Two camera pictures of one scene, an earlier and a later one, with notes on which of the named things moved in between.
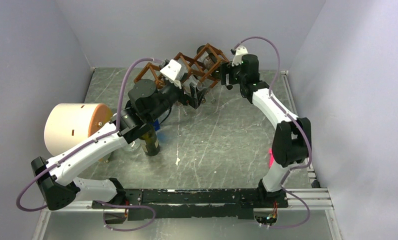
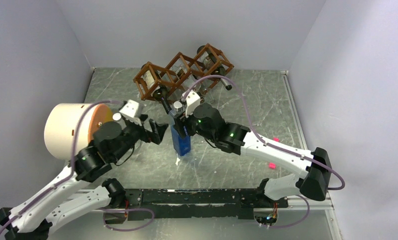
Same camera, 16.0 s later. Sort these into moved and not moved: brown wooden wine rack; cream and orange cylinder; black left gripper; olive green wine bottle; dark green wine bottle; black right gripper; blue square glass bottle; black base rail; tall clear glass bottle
Moved: black left gripper; dark green wine bottle; blue square glass bottle; black right gripper
Not moved: tall clear glass bottle; black base rail; cream and orange cylinder; olive green wine bottle; brown wooden wine rack
